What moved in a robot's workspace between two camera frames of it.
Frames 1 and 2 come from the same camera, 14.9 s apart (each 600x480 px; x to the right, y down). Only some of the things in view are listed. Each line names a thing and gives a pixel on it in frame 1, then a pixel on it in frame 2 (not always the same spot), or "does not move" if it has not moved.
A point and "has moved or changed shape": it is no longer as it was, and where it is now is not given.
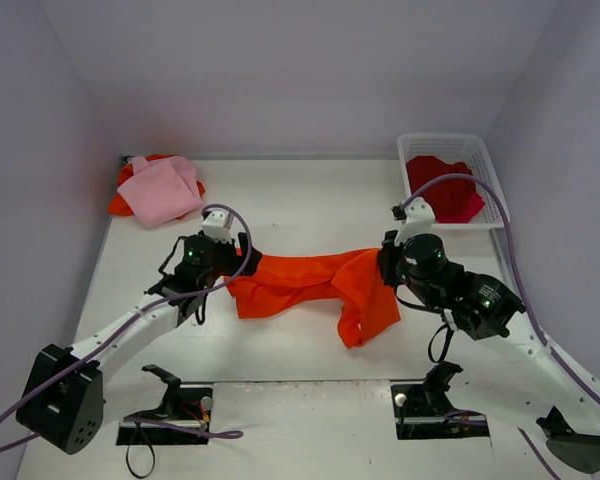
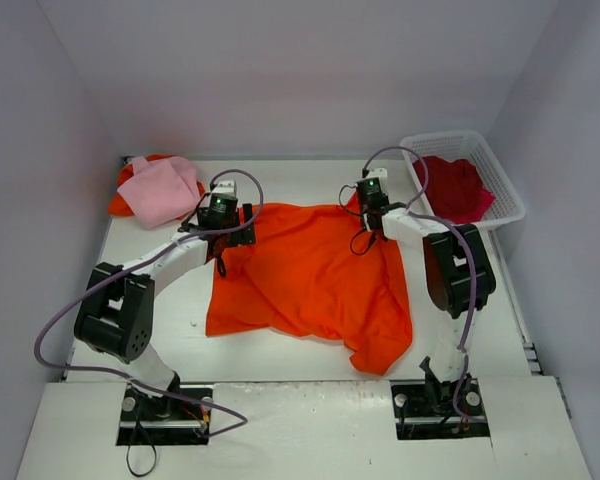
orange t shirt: x=348 y=282 has moved or changed shape
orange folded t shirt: x=120 y=205 does not move
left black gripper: x=243 y=251 -> x=247 y=226
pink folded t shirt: x=162 y=191 does not move
